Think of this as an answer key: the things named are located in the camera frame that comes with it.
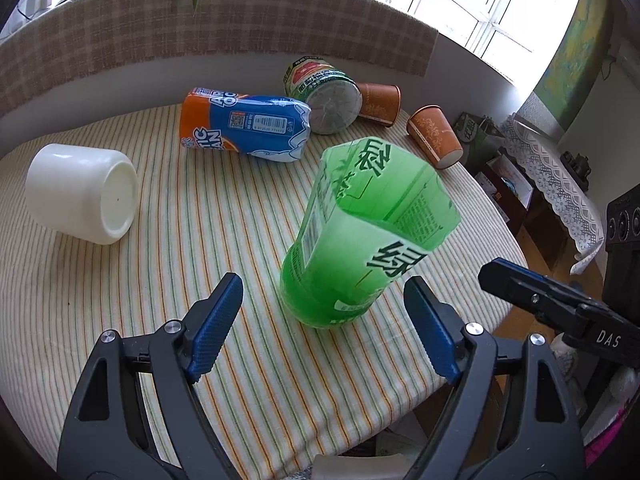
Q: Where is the black speaker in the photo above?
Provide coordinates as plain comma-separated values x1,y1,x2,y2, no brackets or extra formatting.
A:
601,190,640,306

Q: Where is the brown paper cup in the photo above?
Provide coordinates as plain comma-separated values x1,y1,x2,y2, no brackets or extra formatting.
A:
405,105,464,170
356,83,402,127

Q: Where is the green plastic bottle cup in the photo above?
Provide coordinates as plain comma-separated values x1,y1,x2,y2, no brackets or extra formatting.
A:
280,137,462,330

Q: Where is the white lace cloth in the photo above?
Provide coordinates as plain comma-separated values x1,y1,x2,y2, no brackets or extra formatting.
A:
500,115,607,262

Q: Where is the white shoe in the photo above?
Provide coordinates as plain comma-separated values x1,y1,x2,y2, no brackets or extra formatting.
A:
550,332,589,417

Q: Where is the orange and blue bottle cup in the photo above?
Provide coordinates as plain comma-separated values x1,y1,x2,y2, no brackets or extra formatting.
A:
179,87,312,163

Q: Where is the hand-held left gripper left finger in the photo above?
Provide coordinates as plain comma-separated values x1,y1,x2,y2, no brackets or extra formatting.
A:
56,272,246,480

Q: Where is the wall poster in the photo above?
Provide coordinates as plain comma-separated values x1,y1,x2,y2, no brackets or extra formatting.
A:
531,0,617,133

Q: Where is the beige checkered cloth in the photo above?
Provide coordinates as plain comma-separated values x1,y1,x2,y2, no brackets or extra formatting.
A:
0,0,440,117

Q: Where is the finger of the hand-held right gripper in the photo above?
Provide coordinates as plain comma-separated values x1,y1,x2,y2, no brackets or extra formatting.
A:
477,258,609,337

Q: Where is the white plastic cup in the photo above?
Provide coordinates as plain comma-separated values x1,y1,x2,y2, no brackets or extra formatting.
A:
26,143,140,246

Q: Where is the green cardboard box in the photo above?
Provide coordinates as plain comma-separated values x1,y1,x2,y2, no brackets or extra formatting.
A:
453,111,505,167

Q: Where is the green red label bottle cup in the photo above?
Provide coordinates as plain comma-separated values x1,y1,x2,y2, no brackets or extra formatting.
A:
283,56,362,135

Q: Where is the small dark ornament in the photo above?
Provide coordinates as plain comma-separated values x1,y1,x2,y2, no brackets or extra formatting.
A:
559,151,592,192

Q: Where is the dark wooden cabinet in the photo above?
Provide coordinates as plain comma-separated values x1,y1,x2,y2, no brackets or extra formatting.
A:
472,147,576,272

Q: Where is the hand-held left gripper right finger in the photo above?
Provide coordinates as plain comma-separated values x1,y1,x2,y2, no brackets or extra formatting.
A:
402,275,587,480

